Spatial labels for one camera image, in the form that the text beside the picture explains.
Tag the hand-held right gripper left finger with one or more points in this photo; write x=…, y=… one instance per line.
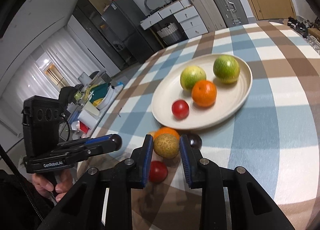
x=147, y=161

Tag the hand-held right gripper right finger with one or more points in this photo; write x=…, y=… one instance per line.
x=185, y=161

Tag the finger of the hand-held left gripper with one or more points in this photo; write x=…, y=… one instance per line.
x=100, y=149
x=98, y=139

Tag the red tomato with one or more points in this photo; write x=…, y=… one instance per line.
x=180, y=109
x=159, y=171

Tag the dark purple plum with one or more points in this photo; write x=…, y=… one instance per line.
x=196, y=140

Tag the tan round fruit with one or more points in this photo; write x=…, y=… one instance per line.
x=166, y=146

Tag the orange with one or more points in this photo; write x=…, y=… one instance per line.
x=203, y=94
x=166, y=131

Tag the cream round plate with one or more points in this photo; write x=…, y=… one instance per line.
x=232, y=100

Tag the yellow-green citrus fruit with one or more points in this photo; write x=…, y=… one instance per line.
x=193, y=77

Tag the green citrus fruit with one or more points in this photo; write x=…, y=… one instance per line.
x=226, y=69

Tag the person's left forearm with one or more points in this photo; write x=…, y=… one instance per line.
x=20, y=207

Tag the person's left hand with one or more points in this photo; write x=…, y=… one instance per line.
x=65, y=182

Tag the white basin with green items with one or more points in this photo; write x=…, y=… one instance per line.
x=101, y=95

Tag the white curtain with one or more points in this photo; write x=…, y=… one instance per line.
x=25, y=77

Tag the checked tablecloth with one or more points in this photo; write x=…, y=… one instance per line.
x=275, y=120

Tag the dark glass cabinet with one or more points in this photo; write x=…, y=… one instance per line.
x=97, y=32

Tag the grey refrigerator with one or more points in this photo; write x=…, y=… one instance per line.
x=127, y=27

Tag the striped laundry basket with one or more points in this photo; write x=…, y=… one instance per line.
x=170, y=32

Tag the white drawer cabinet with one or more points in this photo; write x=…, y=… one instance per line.
x=191, y=21

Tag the white desk with drawers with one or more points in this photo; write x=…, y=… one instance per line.
x=165, y=14

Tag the beige suitcase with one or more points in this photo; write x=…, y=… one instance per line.
x=206, y=10

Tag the silver suitcase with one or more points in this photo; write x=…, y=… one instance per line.
x=228, y=4

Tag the clear glass bottles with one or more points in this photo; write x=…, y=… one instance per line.
x=313, y=44

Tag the pile of dark shoes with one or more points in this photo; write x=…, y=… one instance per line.
x=298, y=25

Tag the small cardboard box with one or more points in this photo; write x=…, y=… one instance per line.
x=314, y=32

